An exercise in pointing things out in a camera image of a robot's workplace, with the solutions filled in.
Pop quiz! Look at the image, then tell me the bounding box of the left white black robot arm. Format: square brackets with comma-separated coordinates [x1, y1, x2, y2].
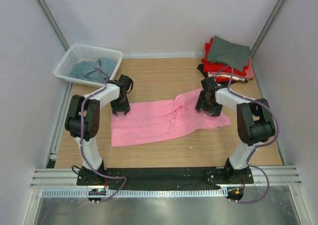
[65, 75, 134, 186]

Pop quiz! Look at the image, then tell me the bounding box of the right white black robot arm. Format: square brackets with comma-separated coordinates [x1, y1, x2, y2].
[195, 77, 278, 183]

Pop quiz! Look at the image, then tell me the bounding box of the white folded t shirt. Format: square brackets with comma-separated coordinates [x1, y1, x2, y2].
[208, 72, 249, 83]

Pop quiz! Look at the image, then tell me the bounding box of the red folded t shirt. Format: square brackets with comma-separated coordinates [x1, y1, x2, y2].
[201, 38, 245, 77]

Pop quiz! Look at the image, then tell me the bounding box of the blue-grey t shirt in basket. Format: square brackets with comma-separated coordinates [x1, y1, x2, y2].
[68, 57, 117, 83]

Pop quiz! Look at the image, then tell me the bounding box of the white plastic basket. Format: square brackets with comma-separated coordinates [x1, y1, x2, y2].
[54, 44, 123, 87]

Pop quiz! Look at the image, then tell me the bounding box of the light pink folded t shirt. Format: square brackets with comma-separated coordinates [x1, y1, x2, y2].
[244, 59, 254, 80]

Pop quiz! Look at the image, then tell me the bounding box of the grey folded t shirt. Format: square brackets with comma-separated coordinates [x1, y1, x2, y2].
[206, 36, 251, 72]

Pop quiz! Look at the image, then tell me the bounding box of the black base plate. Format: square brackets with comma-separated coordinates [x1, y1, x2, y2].
[72, 166, 254, 191]

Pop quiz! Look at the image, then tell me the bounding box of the white slotted cable duct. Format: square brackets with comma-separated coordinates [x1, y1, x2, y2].
[42, 187, 228, 198]

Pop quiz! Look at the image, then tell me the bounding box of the aluminium front rail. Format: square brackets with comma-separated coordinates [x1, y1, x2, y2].
[30, 165, 302, 188]

